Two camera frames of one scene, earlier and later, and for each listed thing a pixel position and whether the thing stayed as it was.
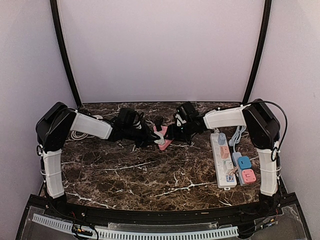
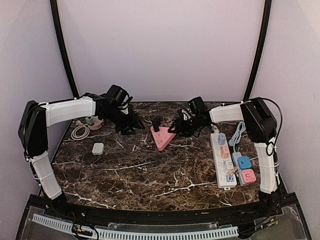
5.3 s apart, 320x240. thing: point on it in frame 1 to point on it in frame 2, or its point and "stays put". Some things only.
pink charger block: x=224 y=152 stays put
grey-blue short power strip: x=235 y=156 stays put
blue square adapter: x=244 y=162 stays put
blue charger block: x=221 y=138 stays put
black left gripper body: x=141 y=137 to x=119 y=117
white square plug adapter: x=161 y=141 to x=98 y=148
